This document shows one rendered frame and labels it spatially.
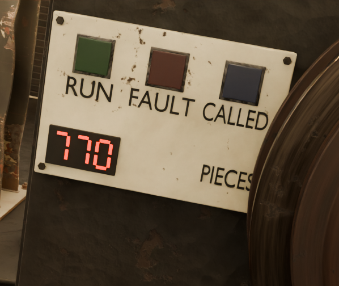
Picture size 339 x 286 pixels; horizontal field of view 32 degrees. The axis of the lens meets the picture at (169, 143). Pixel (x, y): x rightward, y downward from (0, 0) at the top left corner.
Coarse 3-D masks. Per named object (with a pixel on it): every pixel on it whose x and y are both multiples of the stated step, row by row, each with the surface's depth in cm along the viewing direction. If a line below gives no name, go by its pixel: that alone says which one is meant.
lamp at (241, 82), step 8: (232, 64) 61; (232, 72) 61; (240, 72) 61; (248, 72) 60; (256, 72) 60; (232, 80) 61; (240, 80) 61; (248, 80) 61; (256, 80) 61; (224, 88) 61; (232, 88) 61; (240, 88) 61; (248, 88) 61; (256, 88) 61; (224, 96) 61; (232, 96) 61; (240, 96) 61; (248, 96) 61; (256, 96) 61
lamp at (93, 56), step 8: (80, 40) 62; (88, 40) 62; (96, 40) 61; (80, 48) 62; (88, 48) 62; (96, 48) 62; (104, 48) 62; (80, 56) 62; (88, 56) 62; (96, 56) 62; (104, 56) 62; (80, 64) 62; (88, 64) 62; (96, 64) 62; (104, 64) 62; (88, 72) 62; (96, 72) 62; (104, 72) 62
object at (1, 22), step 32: (0, 0) 304; (32, 0) 332; (0, 32) 307; (32, 32) 336; (0, 64) 311; (32, 64) 341; (0, 96) 314; (0, 128) 316; (0, 160) 322; (0, 192) 327
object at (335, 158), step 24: (336, 144) 47; (312, 168) 48; (336, 168) 47; (312, 192) 48; (336, 192) 47; (312, 216) 48; (336, 216) 47; (312, 240) 48; (336, 240) 47; (312, 264) 49; (336, 264) 47
